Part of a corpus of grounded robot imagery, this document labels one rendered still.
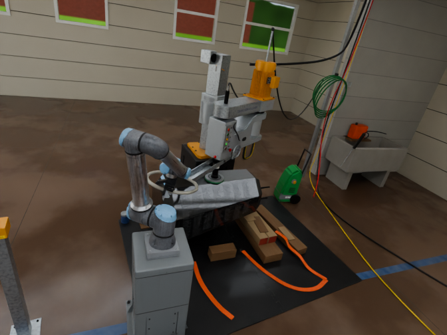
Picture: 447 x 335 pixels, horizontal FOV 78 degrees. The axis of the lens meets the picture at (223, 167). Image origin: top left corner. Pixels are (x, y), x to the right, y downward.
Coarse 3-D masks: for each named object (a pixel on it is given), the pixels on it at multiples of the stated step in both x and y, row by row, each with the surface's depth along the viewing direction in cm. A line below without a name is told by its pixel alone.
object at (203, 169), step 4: (208, 160) 297; (212, 160) 303; (224, 160) 301; (200, 164) 289; (204, 164) 294; (216, 164) 292; (220, 164) 298; (196, 168) 284; (200, 168) 290; (204, 168) 291; (208, 168) 284; (212, 168) 288; (192, 172) 281; (196, 172) 284; (200, 172) 285; (204, 172) 279; (208, 172) 285; (192, 176) 278; (196, 176) 271; (200, 176) 276; (196, 180) 273
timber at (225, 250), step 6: (210, 246) 311; (216, 246) 312; (222, 246) 314; (228, 246) 315; (234, 246) 316; (210, 252) 305; (216, 252) 304; (222, 252) 306; (228, 252) 309; (234, 252) 312; (210, 258) 306; (216, 258) 307; (222, 258) 310; (228, 258) 314
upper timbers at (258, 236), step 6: (246, 222) 348; (252, 222) 346; (264, 222) 350; (246, 228) 349; (252, 228) 336; (270, 228) 341; (252, 234) 336; (258, 234) 327; (264, 234) 329; (270, 234) 331; (258, 240) 324; (264, 240) 324; (270, 240) 329
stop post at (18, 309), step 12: (0, 228) 164; (0, 240) 169; (0, 252) 172; (12, 252) 183; (0, 264) 176; (12, 264) 180; (0, 276) 179; (12, 276) 183; (12, 288) 187; (12, 300) 191; (24, 300) 202; (12, 312) 196; (24, 312) 200; (24, 324) 205; (36, 324) 220
